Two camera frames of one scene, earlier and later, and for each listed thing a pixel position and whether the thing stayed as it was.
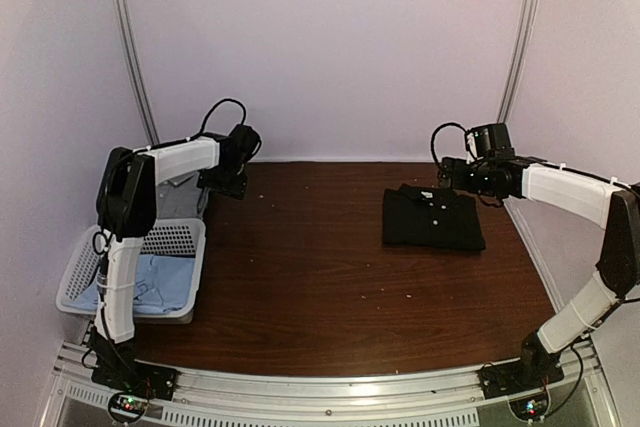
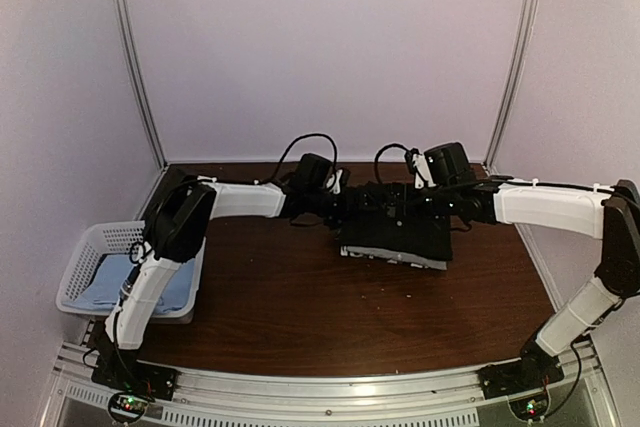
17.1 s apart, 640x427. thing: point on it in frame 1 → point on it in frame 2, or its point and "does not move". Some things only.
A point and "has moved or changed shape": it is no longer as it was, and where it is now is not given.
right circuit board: [531, 408] does not move
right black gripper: [445, 172] → [409, 209]
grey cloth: [181, 198] has moved or changed shape
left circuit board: [127, 407] does not move
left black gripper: [206, 180] → [347, 211]
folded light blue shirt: [164, 285] does not move
